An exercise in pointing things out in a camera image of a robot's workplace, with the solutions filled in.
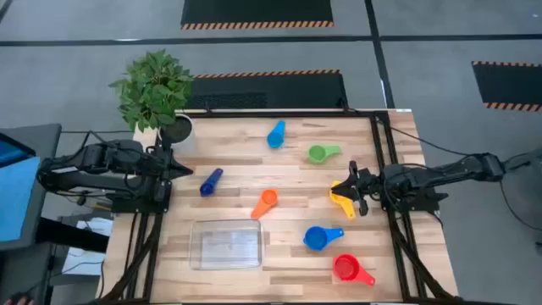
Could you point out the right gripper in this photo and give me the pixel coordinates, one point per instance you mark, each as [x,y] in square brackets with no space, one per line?
[370,184]

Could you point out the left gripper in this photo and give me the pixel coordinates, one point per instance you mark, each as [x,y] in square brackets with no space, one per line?
[163,169]

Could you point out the yellow measuring cup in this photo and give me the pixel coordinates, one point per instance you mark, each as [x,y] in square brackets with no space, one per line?
[348,208]

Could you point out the small navy measuring cup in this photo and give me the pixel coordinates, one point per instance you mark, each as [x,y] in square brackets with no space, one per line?
[208,186]

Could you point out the green measuring cup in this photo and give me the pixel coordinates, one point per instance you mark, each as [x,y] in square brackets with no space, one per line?
[316,154]

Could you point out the blue measuring cup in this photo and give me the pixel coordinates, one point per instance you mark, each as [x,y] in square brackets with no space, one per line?
[315,238]

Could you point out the red measuring cup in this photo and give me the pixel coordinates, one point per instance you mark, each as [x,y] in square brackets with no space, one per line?
[346,267]

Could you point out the orange measuring cup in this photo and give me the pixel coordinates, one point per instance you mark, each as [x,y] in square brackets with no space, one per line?
[268,197]

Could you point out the clear plastic basket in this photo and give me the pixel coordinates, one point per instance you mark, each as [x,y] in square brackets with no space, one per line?
[224,245]

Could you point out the cyan measuring cup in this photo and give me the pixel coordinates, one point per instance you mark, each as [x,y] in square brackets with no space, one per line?
[276,137]

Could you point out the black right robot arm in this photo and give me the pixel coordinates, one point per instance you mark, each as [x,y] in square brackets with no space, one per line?
[444,171]

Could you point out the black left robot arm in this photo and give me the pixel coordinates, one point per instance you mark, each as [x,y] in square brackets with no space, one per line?
[106,159]

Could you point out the white plant pot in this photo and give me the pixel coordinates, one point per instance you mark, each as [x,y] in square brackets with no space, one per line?
[180,127]

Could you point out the green leafy plant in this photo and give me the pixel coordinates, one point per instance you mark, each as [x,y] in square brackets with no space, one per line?
[152,89]

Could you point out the black hazard-striped floor mat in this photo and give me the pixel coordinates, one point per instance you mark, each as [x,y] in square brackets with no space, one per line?
[271,91]
[508,84]
[254,10]

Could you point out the black desk bar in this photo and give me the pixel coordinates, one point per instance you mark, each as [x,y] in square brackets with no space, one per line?
[72,235]

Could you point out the white papers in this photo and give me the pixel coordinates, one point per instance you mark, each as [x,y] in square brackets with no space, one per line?
[82,260]

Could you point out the grey desk top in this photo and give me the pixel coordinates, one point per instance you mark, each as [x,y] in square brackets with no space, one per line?
[48,140]

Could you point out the light blue sheet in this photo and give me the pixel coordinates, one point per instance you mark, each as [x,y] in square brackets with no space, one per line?
[17,199]

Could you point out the computer monitor screen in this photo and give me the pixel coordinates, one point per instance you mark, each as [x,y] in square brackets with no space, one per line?
[12,150]

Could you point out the grey round chair seat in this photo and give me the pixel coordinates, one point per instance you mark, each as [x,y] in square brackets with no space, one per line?
[525,190]

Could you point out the person's hand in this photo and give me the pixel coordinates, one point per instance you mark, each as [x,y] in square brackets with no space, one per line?
[19,301]

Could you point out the black aluminium table frame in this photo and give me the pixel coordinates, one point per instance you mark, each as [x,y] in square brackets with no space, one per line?
[275,114]

